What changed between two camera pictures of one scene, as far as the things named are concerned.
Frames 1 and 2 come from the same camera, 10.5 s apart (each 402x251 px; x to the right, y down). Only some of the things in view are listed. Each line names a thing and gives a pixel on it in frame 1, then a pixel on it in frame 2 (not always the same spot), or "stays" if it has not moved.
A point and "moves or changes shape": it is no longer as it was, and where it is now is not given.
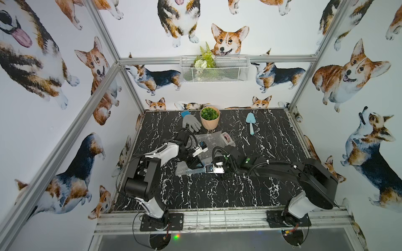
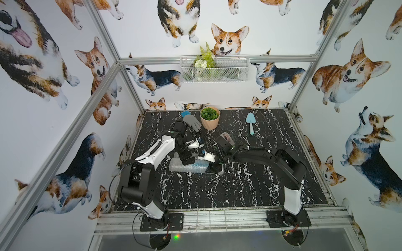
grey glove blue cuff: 189,119 stays
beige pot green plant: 209,116 stays
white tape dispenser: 227,139 stays
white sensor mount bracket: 201,147 to 193,144
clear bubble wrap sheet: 214,141 moves or changes shape
